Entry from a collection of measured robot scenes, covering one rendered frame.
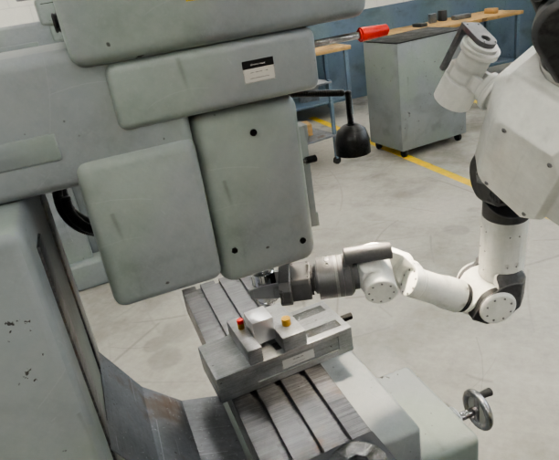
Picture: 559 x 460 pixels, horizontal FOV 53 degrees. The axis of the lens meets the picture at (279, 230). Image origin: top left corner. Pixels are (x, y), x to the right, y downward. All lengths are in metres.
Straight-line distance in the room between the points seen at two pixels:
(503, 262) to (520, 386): 1.63
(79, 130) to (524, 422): 2.19
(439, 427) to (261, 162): 0.85
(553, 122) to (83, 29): 0.64
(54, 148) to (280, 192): 0.38
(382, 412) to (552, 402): 1.47
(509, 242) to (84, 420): 0.83
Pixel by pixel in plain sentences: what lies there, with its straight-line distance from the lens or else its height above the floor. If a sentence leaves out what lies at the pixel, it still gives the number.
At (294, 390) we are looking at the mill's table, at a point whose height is 0.95.
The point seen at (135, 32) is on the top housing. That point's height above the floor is 1.77.
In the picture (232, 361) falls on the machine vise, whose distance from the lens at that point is 1.34.
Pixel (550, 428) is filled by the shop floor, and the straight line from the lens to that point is 2.64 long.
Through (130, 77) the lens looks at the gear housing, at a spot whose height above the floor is 1.71.
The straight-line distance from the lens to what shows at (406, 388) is 1.62.
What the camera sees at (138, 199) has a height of 1.52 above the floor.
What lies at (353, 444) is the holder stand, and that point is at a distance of 0.92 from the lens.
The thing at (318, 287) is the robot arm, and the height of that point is 1.23.
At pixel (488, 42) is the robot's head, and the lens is 0.97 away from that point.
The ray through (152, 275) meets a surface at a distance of 0.96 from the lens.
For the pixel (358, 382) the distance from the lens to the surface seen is 1.45.
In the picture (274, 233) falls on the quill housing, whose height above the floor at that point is 1.39.
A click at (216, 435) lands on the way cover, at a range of 1.36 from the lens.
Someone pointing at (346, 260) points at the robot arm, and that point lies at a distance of 1.11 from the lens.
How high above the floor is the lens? 1.81
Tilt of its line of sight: 24 degrees down
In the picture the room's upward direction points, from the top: 9 degrees counter-clockwise
